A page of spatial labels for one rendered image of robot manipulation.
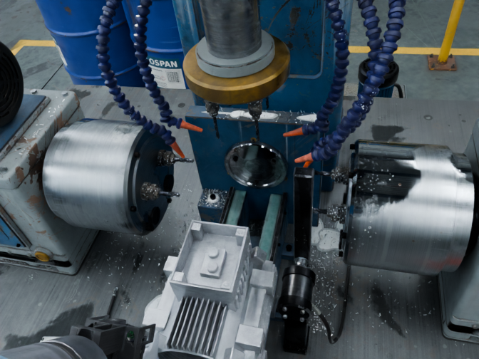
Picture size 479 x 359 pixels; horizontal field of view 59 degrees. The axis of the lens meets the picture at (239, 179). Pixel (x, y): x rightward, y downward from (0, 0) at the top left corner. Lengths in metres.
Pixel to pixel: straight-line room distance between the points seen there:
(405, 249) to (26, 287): 0.90
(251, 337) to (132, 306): 0.45
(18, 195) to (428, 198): 0.78
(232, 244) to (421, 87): 2.43
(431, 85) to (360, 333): 2.27
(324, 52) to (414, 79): 2.19
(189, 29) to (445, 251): 0.65
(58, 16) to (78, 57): 0.25
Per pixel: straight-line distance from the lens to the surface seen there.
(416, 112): 1.50
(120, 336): 0.54
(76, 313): 1.13
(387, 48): 0.63
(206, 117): 0.92
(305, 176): 0.64
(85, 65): 2.82
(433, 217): 0.77
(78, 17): 2.66
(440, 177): 0.79
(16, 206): 1.01
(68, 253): 1.13
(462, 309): 0.94
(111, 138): 0.90
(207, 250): 0.71
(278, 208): 1.02
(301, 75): 0.96
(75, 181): 0.91
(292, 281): 0.77
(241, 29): 0.67
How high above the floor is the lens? 1.72
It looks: 47 degrees down
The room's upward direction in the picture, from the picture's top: 8 degrees counter-clockwise
